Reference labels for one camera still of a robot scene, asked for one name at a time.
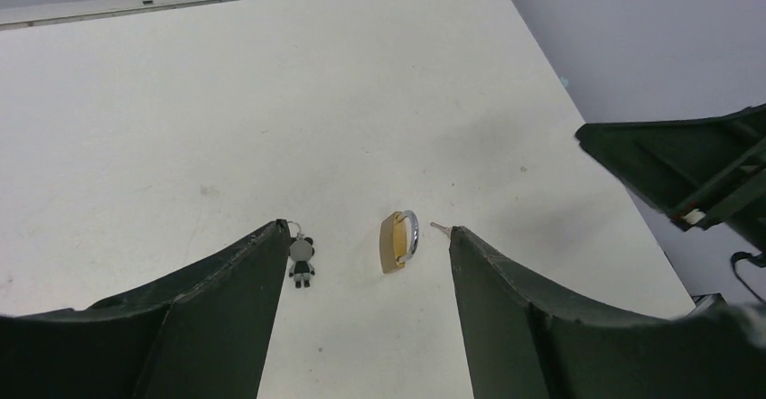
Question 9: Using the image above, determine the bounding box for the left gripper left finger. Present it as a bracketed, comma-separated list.
[1, 219, 291, 398]

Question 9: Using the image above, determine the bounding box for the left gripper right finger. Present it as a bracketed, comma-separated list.
[449, 227, 765, 398]

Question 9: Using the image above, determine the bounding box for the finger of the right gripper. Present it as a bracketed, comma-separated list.
[575, 105, 765, 250]

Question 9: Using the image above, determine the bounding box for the large padlock silver key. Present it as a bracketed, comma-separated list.
[430, 222, 453, 238]

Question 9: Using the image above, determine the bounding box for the large brass padlock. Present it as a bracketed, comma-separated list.
[379, 210, 420, 274]

